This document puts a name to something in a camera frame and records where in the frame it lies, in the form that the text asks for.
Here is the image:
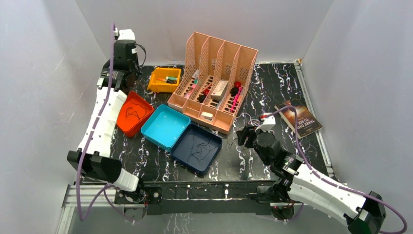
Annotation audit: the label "black cable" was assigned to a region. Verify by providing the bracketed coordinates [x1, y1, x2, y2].
[187, 136, 215, 162]
[122, 98, 148, 119]

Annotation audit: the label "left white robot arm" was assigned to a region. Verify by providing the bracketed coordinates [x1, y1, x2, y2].
[67, 39, 146, 203]

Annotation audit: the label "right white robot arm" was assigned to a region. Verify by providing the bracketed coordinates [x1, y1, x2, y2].
[237, 125, 386, 234]

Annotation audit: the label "yellow plastic bin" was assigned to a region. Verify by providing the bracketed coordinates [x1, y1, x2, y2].
[147, 67, 182, 93]

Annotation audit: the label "white stapler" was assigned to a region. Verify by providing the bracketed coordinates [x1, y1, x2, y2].
[200, 112, 214, 121]

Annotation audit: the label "red black bottle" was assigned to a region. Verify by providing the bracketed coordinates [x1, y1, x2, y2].
[230, 81, 242, 97]

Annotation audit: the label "pink pen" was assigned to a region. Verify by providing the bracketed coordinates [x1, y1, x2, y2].
[230, 86, 243, 113]

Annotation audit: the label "dark blue plastic tray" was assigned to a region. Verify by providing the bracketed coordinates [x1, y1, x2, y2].
[171, 124, 223, 177]

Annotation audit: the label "brown book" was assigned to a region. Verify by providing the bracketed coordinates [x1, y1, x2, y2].
[275, 98, 322, 139]

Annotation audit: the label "markers in yellow bin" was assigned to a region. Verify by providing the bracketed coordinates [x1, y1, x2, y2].
[156, 77, 178, 84]

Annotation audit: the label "orange plastic tray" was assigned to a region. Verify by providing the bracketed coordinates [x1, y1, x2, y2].
[116, 91, 154, 137]

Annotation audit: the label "white pink box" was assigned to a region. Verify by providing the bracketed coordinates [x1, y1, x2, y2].
[211, 79, 228, 100]

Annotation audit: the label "peach file organizer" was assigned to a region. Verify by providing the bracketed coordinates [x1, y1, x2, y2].
[168, 32, 258, 135]

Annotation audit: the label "teal plastic tray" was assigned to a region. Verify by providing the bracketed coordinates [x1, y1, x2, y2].
[141, 104, 191, 152]

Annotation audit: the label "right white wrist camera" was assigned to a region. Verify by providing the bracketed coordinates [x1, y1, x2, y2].
[255, 113, 276, 133]

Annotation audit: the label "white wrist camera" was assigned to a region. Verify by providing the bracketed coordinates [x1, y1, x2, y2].
[255, 113, 276, 133]
[113, 27, 136, 41]

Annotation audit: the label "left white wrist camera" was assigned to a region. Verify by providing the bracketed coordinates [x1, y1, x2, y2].
[113, 27, 136, 41]

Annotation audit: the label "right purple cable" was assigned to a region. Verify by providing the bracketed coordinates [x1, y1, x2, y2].
[261, 105, 408, 234]

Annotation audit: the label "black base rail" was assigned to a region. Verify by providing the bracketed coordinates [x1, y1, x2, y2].
[114, 181, 303, 222]

